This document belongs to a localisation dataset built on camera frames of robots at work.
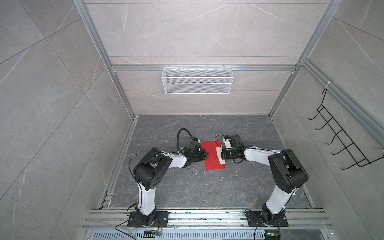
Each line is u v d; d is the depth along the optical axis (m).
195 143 0.76
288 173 0.48
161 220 0.73
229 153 0.84
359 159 0.60
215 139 1.09
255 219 0.73
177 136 0.79
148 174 0.50
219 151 0.98
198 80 1.00
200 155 0.80
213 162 0.93
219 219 0.75
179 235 0.70
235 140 0.78
